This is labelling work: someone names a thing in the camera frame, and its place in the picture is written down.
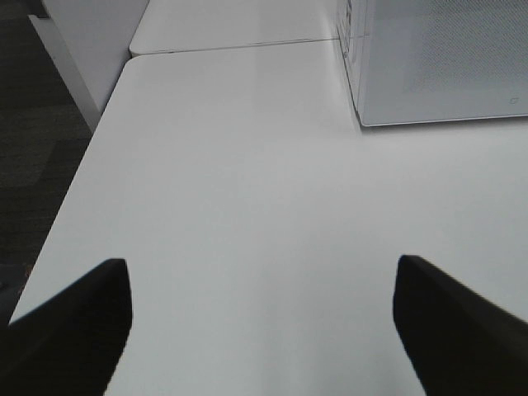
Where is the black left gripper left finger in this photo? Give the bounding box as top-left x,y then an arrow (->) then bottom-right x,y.
1,258 -> 133,395

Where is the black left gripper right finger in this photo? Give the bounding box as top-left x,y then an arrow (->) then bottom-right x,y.
393,255 -> 527,395

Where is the white microwave door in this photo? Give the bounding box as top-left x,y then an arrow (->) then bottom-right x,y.
356,1 -> 527,126

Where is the white adjacent table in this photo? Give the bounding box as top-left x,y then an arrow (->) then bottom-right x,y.
129,0 -> 337,56

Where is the white microwave oven body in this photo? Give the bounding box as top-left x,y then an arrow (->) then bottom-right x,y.
336,0 -> 372,115

